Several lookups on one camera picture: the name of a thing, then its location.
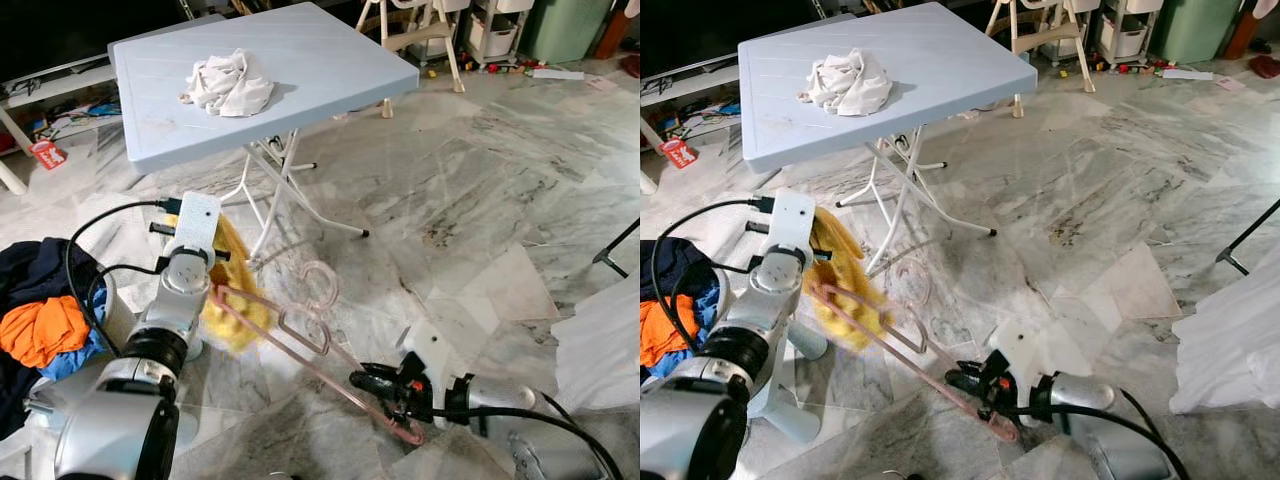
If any pink clothes hanger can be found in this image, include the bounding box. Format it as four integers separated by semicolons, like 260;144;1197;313
207;260;428;448
815;258;1021;444

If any yellow garment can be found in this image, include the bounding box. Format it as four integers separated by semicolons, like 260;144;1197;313
805;205;891;351
198;208;278;353

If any white shirt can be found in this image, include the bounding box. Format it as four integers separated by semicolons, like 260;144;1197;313
552;272;641;413
1168;272;1280;416

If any light blue plastic stool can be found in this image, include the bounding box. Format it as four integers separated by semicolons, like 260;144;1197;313
745;318;833;448

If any black metal drying rack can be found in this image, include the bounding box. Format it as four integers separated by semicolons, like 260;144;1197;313
1215;195;1280;278
592;217;641;280

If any orange garment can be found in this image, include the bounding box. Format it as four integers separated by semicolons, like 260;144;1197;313
0;297;93;370
640;292;706;369

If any grey laundry basket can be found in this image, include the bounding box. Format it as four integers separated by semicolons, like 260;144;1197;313
0;272;206;446

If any blue garment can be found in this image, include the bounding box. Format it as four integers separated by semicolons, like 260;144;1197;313
690;285;723;331
38;315;113;383

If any navy garment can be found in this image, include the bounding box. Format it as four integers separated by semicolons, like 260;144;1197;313
0;237;103;441
640;238;721;321

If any light blue folding table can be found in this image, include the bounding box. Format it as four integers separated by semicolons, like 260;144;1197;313
107;2;422;269
737;2;1049;276

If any cream crumpled cloth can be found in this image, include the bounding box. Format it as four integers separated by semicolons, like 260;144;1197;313
797;47;894;118
180;48;277;120

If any white baby high chair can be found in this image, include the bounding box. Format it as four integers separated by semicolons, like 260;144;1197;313
985;0;1098;119
355;0;469;119

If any red printed box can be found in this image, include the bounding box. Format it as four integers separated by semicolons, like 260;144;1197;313
658;137;699;171
27;137;68;172

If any grey storage cart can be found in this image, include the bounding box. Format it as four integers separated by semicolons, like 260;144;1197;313
1095;0;1153;69
465;0;526;69

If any green bin white lid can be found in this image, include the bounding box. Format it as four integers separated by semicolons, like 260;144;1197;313
1148;0;1246;65
517;0;616;65

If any white tv shelf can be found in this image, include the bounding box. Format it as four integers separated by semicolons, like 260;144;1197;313
640;62;746;196
0;62;126;196

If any black television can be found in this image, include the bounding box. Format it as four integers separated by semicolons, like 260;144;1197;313
0;0;196;89
640;0;821;81

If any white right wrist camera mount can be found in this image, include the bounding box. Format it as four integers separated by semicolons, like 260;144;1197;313
990;318;1066;401
400;318;473;403

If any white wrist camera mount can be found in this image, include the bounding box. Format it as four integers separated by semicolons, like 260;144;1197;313
757;188;816;263
990;318;1066;401
400;318;473;403
165;191;224;264

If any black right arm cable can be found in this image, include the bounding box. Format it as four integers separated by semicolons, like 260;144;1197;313
1025;385;1201;480
432;390;626;480

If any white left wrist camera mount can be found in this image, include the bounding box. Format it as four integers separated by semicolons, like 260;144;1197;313
165;191;224;264
757;188;816;263

